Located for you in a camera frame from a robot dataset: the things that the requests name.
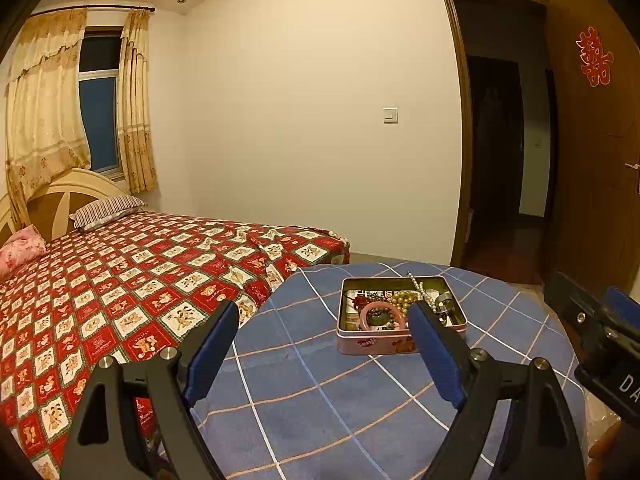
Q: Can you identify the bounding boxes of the yellow bead necklace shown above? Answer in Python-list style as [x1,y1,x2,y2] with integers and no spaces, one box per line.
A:
[390,290,426,309]

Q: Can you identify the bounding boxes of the pink floral pillow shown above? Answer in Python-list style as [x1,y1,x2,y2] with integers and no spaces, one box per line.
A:
[0,225,47,281]

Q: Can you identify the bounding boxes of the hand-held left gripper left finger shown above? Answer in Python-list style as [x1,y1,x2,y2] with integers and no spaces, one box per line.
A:
[60,300,240,480]

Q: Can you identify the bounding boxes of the brown wooden door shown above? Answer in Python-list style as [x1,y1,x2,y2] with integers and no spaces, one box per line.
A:
[542,0,640,321]

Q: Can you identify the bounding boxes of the blue checked tablecloth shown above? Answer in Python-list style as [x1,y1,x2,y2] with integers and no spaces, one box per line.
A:
[187,262,593,480]

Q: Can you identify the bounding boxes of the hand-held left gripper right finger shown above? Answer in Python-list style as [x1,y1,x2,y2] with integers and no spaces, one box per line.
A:
[409,302,586,480]

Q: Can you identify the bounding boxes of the bed with red quilt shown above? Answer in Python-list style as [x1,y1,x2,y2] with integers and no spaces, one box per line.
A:
[0,210,351,480]

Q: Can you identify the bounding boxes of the red paper door decoration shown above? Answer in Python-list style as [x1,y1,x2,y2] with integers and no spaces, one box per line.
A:
[576,27,615,88]

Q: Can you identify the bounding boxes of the dark wooden door frame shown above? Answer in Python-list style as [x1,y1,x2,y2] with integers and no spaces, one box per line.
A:
[438,0,551,268]

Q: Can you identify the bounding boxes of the shiny dark bead bracelet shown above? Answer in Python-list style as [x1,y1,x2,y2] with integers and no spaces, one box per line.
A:
[406,272,437,307]

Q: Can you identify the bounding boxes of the cream wooden headboard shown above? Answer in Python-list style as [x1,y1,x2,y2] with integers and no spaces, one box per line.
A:
[0,167,131,243]

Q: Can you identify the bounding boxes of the pink tin box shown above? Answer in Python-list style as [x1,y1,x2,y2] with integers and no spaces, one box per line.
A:
[336,276,467,357]

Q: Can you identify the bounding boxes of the pink bangle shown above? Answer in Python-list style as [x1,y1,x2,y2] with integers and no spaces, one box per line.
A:
[359,301,408,332]

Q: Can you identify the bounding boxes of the person's right hand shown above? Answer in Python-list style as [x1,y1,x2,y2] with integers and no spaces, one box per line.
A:
[587,422,623,480]

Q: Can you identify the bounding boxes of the green jade bangle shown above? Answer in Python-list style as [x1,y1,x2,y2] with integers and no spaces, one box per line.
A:
[367,309,401,329]

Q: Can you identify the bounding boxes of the wide yellow floral curtain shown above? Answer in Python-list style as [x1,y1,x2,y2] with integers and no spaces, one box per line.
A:
[5,7,93,226]

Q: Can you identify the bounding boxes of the dark curtain rod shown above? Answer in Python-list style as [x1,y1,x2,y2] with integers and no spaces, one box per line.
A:
[32,4,156,16]

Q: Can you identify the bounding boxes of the striped pillow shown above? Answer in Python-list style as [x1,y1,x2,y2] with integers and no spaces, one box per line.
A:
[70,196,147,232]

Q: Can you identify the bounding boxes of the window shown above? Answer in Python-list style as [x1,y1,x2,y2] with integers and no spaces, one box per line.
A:
[77,30,126,176]

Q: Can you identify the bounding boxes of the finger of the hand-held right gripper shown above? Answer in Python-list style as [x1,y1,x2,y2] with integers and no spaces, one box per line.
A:
[544,271,606,336]
[582,286,640,376]

